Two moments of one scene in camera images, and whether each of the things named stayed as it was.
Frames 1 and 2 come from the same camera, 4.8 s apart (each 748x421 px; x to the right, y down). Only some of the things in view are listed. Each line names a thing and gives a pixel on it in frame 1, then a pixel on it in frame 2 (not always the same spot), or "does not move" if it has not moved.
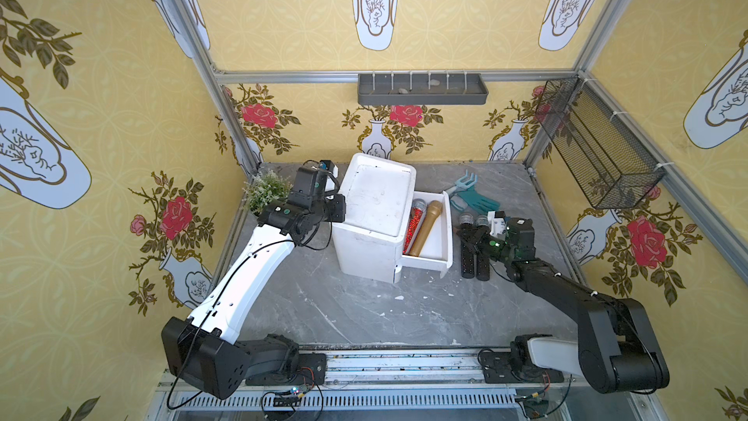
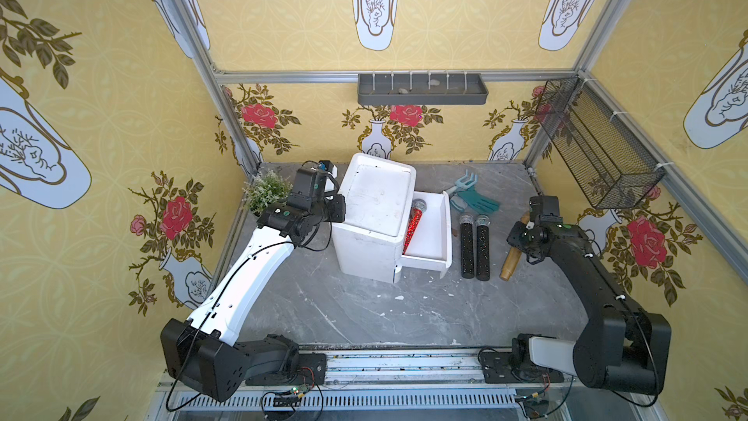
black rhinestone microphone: (482, 248) does not move
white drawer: (437, 252) does not move
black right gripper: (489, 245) to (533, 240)
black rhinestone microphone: (467, 245) does not move
